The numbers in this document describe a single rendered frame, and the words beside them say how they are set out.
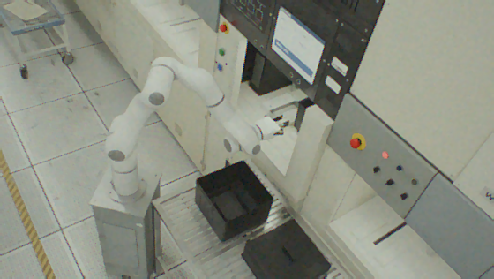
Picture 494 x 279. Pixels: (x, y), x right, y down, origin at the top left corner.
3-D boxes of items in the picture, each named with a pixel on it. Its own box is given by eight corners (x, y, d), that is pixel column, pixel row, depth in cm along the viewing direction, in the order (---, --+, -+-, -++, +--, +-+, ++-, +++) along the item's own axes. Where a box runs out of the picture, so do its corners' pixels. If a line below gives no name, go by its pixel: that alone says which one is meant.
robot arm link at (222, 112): (238, 99, 168) (267, 147, 189) (215, 87, 180) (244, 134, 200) (221, 114, 166) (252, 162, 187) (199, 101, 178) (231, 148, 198)
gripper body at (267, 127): (247, 131, 202) (265, 123, 208) (260, 146, 197) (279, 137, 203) (249, 120, 197) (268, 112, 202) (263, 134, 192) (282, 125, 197)
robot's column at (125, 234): (103, 275, 265) (87, 203, 210) (121, 236, 284) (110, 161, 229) (148, 286, 264) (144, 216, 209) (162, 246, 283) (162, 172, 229)
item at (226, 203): (239, 179, 232) (243, 159, 220) (269, 219, 218) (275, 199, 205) (193, 199, 220) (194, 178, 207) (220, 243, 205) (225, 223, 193)
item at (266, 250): (240, 253, 203) (243, 239, 193) (289, 227, 216) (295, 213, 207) (276, 308, 187) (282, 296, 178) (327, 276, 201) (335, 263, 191)
